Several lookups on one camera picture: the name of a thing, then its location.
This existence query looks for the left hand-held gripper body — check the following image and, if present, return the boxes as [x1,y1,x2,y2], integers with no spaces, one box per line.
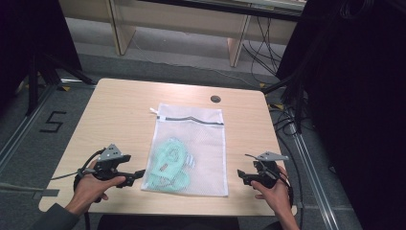
[93,143,132,182]

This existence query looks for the black curtain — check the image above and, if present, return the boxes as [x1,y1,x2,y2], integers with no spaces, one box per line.
[276,0,406,230]
[0,0,83,106]

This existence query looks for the striped white blue cloth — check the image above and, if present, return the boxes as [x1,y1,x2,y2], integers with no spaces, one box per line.
[183,152,196,170]

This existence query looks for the metal floor rail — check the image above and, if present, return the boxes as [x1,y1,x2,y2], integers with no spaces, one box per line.
[0,83,97,173]
[288,123,341,230]

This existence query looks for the grey tape strip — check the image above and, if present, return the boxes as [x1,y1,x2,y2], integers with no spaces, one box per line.
[32,189,60,201]

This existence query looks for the person's right hand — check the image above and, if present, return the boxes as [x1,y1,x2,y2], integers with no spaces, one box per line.
[250,165,293,219]

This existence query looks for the person's left hand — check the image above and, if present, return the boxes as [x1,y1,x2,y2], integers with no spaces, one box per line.
[66,159,126,216]

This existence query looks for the black metal stand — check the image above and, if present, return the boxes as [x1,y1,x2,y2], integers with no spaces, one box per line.
[24,52,96,117]
[261,68,307,134]

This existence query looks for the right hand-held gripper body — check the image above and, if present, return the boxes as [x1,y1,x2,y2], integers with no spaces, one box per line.
[244,150,290,190]

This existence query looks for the thin grey gripper cable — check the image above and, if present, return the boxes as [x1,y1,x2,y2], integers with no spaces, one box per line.
[50,168,97,182]

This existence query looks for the grey floor cable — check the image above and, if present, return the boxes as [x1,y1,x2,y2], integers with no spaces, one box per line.
[0,181,44,194]

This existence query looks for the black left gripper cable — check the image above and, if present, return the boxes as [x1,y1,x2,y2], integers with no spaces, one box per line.
[73,148,107,230]

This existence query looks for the white mesh laundry bag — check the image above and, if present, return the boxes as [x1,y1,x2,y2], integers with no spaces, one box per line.
[141,103,230,197]

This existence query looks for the mint green garment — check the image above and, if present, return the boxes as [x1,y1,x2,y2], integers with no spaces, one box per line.
[145,137,193,194]

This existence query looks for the bundle of black floor cables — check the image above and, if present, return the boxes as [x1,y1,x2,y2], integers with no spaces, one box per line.
[241,15,307,221]

